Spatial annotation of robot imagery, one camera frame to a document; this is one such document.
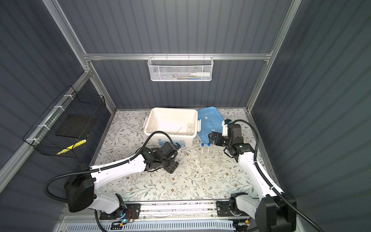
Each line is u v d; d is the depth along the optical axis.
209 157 0.93
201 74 0.87
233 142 0.61
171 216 0.73
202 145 0.81
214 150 0.89
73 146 0.67
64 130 0.70
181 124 1.05
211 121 1.12
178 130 1.05
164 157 0.62
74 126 0.71
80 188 0.42
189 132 1.05
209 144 0.81
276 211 0.39
